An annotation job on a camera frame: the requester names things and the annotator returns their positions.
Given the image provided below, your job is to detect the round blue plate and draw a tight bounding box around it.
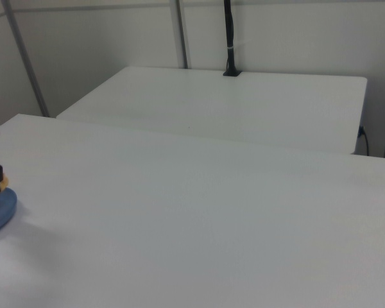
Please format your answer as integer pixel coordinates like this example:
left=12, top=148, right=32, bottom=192
left=0, top=187, right=19, bottom=239

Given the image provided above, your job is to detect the white side table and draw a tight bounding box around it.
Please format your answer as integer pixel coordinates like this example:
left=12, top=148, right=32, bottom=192
left=56, top=65, right=368, bottom=155

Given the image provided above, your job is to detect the black camera pole with base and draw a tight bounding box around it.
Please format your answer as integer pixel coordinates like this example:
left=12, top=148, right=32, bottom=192
left=222, top=0, right=242, bottom=78

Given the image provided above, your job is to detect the black wall cable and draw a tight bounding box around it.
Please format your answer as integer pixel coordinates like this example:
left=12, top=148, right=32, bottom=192
left=358, top=126, right=370, bottom=157

